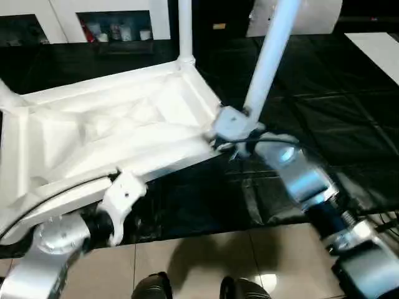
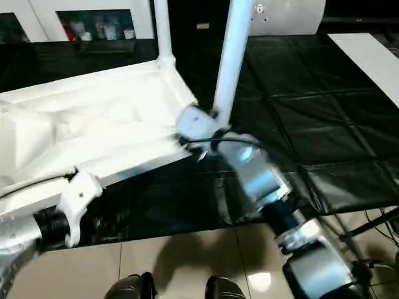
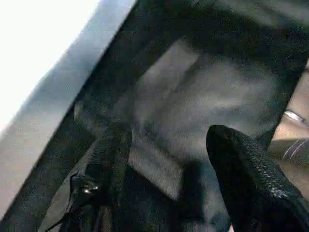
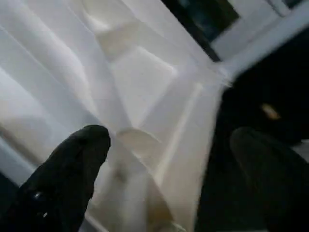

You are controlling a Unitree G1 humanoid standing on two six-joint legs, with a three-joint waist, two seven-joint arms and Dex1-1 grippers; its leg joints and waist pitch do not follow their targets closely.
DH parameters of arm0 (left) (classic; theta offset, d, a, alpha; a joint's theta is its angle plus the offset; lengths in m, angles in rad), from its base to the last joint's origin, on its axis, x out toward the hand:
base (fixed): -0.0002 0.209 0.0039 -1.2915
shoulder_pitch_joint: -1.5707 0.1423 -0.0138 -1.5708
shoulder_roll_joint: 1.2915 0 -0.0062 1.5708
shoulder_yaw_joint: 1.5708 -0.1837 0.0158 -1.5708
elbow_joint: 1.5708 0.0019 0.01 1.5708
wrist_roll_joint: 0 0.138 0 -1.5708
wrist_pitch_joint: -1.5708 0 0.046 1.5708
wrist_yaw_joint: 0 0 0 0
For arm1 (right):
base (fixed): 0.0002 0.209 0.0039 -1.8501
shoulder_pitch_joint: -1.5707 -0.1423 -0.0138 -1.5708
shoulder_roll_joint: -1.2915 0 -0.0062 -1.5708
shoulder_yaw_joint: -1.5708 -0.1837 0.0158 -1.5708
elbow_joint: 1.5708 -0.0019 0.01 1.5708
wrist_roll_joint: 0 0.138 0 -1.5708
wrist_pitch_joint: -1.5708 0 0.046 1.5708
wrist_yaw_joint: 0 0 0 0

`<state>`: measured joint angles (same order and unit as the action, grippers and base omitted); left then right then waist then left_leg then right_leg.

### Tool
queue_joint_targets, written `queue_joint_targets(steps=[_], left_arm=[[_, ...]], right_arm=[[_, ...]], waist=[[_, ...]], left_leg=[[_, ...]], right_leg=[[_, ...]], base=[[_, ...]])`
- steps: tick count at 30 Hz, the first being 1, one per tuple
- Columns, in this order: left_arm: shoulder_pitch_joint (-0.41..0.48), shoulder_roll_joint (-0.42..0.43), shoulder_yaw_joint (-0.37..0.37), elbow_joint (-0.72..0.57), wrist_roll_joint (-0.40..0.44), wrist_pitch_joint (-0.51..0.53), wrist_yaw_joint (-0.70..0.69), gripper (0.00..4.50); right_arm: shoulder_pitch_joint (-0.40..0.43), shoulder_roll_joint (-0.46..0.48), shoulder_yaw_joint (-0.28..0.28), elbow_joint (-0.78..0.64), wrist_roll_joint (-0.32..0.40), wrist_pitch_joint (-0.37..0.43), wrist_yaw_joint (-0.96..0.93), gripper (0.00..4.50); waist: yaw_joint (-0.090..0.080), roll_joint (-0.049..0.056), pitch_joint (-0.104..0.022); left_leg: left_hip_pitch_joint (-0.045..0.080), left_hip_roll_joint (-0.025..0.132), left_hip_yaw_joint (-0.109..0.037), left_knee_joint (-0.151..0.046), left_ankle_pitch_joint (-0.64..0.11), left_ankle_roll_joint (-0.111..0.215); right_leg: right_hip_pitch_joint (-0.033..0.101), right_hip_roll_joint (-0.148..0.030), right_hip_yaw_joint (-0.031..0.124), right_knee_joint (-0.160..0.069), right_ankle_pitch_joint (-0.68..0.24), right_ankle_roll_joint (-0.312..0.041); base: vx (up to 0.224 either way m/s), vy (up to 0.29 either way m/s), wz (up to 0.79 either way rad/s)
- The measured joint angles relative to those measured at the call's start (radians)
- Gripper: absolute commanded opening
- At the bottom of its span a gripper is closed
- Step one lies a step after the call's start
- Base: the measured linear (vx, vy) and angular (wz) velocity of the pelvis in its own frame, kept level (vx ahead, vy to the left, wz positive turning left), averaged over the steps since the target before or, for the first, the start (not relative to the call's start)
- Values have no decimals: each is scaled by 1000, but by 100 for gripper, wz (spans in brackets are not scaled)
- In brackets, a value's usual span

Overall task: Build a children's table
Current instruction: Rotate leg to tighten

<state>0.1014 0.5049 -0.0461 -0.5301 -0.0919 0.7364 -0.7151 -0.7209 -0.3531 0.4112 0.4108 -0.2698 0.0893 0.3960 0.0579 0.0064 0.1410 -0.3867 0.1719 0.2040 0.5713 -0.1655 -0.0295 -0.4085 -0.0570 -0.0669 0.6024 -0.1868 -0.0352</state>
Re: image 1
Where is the white plastic table top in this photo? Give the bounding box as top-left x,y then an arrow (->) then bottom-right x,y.
0,59 -> 225,247

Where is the white cabinet with glass doors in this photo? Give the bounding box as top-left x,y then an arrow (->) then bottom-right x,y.
0,0 -> 172,44

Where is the black box with gold label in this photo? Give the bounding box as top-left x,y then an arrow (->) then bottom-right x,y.
170,0 -> 259,41

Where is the black left robot foot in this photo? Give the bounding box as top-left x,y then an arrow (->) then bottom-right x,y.
131,271 -> 174,299

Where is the black robot foot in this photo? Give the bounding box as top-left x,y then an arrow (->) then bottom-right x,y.
131,271 -> 174,299
219,275 -> 272,299

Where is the black work mat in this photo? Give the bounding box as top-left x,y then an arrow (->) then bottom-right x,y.
0,32 -> 399,259

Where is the black right robot foot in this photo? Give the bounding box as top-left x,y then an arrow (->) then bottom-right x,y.
219,275 -> 272,299

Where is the red box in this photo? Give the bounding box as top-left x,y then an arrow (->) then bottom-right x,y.
81,20 -> 96,43

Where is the black device with red light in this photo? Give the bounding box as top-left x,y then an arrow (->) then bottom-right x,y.
338,14 -> 399,34

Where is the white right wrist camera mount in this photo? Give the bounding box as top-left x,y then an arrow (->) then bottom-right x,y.
211,105 -> 266,156

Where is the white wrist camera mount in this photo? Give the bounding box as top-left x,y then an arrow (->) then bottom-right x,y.
211,105 -> 266,156
101,169 -> 147,247

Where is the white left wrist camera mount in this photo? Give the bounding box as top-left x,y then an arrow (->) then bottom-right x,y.
101,169 -> 147,247

